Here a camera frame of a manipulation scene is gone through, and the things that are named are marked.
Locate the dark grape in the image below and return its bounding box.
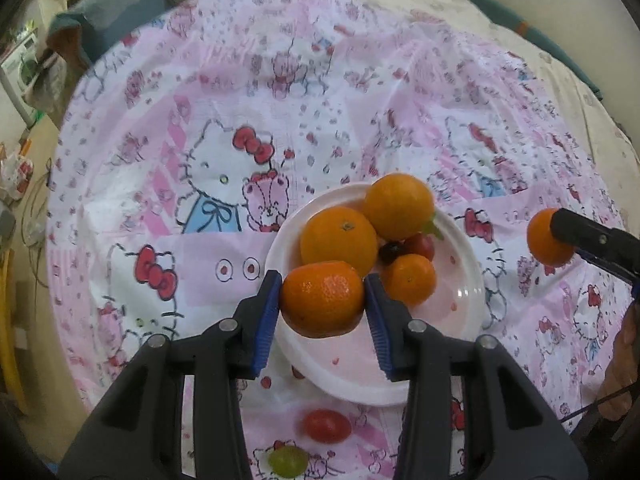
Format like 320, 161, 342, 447
378, 242, 406, 266

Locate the small mandarin top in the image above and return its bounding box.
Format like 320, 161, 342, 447
380, 254, 437, 309

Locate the small mandarin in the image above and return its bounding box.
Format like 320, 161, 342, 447
380, 254, 437, 309
280, 261, 364, 339
526, 208, 575, 268

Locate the large orange front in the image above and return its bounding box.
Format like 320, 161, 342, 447
299, 206, 378, 278

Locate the large orange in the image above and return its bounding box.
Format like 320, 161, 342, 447
299, 206, 378, 278
362, 174, 435, 242

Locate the red cherry tomato front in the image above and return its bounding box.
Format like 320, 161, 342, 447
302, 408, 352, 444

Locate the green grape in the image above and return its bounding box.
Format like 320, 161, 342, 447
268, 445, 309, 479

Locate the person right hand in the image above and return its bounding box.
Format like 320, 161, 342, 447
598, 304, 638, 422

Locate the pink strawberry pattern plate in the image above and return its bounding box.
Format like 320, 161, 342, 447
274, 209, 485, 406

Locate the pink Hello Kitty cloth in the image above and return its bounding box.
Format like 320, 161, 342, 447
44, 0, 634, 480

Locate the yellow wooden rack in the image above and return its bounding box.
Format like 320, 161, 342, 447
0, 248, 28, 414

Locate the red white plastic bag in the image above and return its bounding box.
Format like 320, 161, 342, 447
1, 152, 34, 200

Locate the white washing machine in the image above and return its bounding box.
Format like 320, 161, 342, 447
1, 29, 38, 128

